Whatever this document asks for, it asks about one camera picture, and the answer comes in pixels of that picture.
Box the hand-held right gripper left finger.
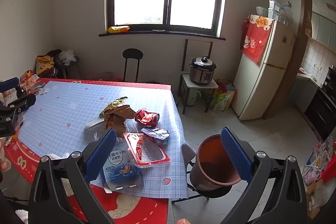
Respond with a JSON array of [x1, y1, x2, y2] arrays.
[[28, 128, 117, 224]]

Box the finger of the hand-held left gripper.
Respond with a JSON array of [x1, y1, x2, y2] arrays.
[[0, 93, 36, 116], [0, 77, 27, 100]]

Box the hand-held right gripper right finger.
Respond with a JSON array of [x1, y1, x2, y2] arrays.
[[219, 127, 307, 224]]

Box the blue and white carton box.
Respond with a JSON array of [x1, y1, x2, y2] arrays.
[[101, 140, 144, 191]]

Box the brown plastic trash bin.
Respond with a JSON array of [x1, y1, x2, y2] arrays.
[[189, 134, 241, 191]]

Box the clear plastic container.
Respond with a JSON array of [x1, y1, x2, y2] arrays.
[[84, 118, 108, 142]]

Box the red snack packets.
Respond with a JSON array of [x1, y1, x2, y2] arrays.
[[20, 70, 40, 88]]

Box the brown crumpled paper wrapper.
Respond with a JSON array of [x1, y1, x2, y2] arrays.
[[104, 105, 137, 139]]

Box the red plastic tray package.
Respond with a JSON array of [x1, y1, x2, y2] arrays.
[[123, 132, 171, 168]]

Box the yellow printed bag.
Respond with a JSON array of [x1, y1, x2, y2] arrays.
[[36, 55, 55, 76]]

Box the blue plaid tablecloth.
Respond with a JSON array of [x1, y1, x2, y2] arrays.
[[17, 81, 189, 199]]

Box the white crumpled tissue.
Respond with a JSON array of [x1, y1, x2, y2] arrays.
[[47, 153, 69, 161]]

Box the black stool under bucket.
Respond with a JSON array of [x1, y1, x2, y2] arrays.
[[172, 144, 231, 205]]

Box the gold foil wrapper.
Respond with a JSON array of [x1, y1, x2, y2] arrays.
[[99, 97, 128, 117]]

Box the dark cloth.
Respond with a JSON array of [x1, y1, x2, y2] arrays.
[[47, 49, 62, 60]]

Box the green and yellow bag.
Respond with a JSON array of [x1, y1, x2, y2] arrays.
[[213, 84, 235, 112]]

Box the crushed red can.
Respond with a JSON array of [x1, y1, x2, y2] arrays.
[[134, 108, 160, 126]]

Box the silver blue foil packet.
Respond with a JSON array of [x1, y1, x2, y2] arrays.
[[141, 127, 171, 145]]

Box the white plastic bag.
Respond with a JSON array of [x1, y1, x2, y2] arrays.
[[58, 50, 75, 66]]

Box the cream refrigerator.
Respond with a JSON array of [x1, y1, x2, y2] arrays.
[[232, 14, 296, 121]]

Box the white side table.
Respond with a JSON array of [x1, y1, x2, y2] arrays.
[[178, 39, 219, 114]]

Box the pile of snack packets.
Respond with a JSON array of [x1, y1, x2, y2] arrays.
[[302, 136, 336, 219]]

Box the black electric pressure cooker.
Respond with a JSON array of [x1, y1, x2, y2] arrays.
[[189, 56, 217, 86]]

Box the red bag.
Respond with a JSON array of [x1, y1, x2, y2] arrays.
[[322, 164, 336, 182]]

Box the black kitchen oven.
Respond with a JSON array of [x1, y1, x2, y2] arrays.
[[304, 88, 336, 140]]

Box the red printed cloth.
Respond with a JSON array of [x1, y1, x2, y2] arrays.
[[241, 15, 275, 64]]

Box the yellow snack packet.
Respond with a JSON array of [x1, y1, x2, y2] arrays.
[[108, 26, 130, 33]]

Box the dark windowsill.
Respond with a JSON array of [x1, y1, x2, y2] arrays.
[[99, 30, 227, 41]]

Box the clear plastic bag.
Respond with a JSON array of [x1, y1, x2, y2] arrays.
[[280, 1, 293, 24]]

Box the white box on refrigerator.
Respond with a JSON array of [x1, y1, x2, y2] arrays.
[[268, 0, 281, 20]]

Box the brown wooden door frame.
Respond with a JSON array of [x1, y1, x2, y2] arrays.
[[262, 0, 314, 119]]

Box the pale green wall cabinets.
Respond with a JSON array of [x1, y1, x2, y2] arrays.
[[311, 11, 336, 54]]

